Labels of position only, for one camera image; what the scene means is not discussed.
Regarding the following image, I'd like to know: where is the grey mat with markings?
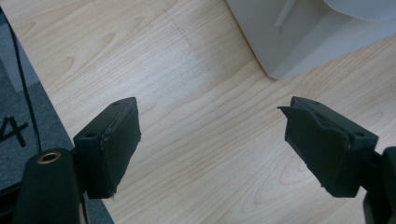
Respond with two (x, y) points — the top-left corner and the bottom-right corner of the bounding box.
(0, 7), (43, 153)

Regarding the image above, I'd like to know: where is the white plastic container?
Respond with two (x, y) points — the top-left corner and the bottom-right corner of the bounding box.
(224, 0), (396, 80)

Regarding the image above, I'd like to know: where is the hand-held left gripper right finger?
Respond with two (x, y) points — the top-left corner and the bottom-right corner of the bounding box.
(277, 95), (380, 199)

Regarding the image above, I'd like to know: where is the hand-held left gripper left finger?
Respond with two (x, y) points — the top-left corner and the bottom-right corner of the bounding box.
(72, 96), (142, 200)

